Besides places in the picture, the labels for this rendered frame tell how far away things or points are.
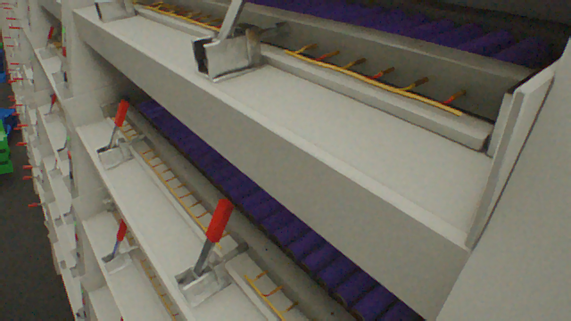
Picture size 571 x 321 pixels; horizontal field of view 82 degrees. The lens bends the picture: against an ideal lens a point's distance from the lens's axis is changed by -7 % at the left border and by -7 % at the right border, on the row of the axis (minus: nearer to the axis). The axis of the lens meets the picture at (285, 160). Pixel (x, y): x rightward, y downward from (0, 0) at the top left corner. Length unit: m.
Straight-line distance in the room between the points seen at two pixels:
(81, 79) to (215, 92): 0.46
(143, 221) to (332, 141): 0.30
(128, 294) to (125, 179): 0.19
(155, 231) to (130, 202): 0.07
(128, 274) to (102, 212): 0.18
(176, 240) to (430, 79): 0.29
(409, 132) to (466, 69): 0.04
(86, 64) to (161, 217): 0.33
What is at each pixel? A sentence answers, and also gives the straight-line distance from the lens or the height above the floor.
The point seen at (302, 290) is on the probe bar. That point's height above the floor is 0.98.
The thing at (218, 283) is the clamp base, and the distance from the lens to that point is 0.33.
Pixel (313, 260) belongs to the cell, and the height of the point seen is 0.98.
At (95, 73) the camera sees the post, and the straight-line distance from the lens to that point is 0.66.
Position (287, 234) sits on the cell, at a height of 0.98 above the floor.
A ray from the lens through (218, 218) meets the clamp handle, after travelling 0.29.
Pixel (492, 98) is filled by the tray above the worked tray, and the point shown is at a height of 1.16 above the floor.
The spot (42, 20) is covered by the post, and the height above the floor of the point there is 1.02.
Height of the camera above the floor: 1.18
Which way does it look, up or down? 23 degrees down
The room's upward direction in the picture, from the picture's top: 12 degrees clockwise
